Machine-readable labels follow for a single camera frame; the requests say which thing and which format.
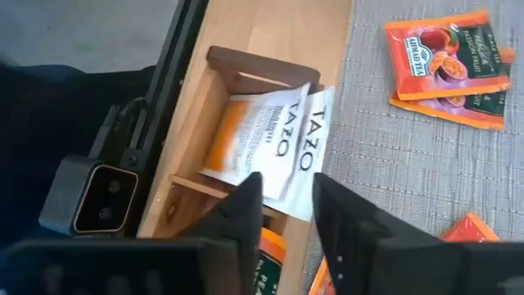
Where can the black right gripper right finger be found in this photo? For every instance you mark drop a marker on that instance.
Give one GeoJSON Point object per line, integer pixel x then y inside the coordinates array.
{"type": "Point", "coordinates": [348, 229]}

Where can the orange Ahmad tea bag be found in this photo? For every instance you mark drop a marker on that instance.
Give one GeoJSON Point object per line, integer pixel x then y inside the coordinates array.
{"type": "Point", "coordinates": [272, 241]}
{"type": "Point", "coordinates": [483, 107]}
{"type": "Point", "coordinates": [321, 282]}
{"type": "Point", "coordinates": [446, 53]}
{"type": "Point", "coordinates": [468, 229]}

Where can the black aluminium table frame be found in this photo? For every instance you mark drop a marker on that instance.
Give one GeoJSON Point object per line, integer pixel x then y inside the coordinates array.
{"type": "Point", "coordinates": [178, 53]}

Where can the grey table-level camera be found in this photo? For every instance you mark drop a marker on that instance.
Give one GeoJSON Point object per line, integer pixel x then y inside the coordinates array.
{"type": "Point", "coordinates": [90, 196]}

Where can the grey woven placemat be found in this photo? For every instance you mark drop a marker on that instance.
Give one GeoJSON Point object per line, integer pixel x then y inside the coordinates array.
{"type": "Point", "coordinates": [389, 164]}

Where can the white TAZO tea bag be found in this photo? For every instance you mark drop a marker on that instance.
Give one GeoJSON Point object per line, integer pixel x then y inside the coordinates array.
{"type": "Point", "coordinates": [317, 135]}
{"type": "Point", "coordinates": [262, 135]}

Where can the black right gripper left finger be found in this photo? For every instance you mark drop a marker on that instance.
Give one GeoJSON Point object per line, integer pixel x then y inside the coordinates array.
{"type": "Point", "coordinates": [241, 213]}

